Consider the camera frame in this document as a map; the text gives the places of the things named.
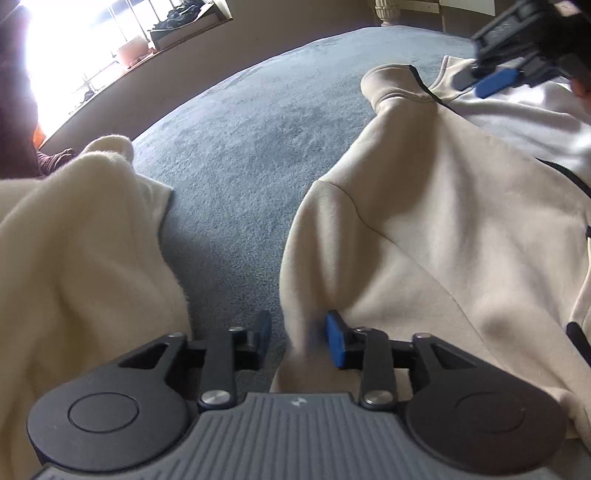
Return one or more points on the window with metal bars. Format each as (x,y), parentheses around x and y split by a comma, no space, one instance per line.
(83,46)

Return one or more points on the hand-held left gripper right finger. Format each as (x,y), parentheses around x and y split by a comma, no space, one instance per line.
(334,339)

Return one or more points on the beige zip jacket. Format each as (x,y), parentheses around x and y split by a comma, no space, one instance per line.
(438,230)

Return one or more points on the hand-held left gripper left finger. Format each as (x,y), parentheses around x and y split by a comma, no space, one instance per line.
(265,330)

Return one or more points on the cream fleece garment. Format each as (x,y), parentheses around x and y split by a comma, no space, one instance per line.
(69,254)

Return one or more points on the cream bedpost knob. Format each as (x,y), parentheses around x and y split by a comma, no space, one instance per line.
(387,11)

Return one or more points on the pink bowl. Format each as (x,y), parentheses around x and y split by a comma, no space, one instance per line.
(133,53)

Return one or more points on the grey cardboard box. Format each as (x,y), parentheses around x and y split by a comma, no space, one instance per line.
(194,34)

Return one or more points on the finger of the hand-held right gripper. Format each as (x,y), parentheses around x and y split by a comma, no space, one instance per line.
(496,83)

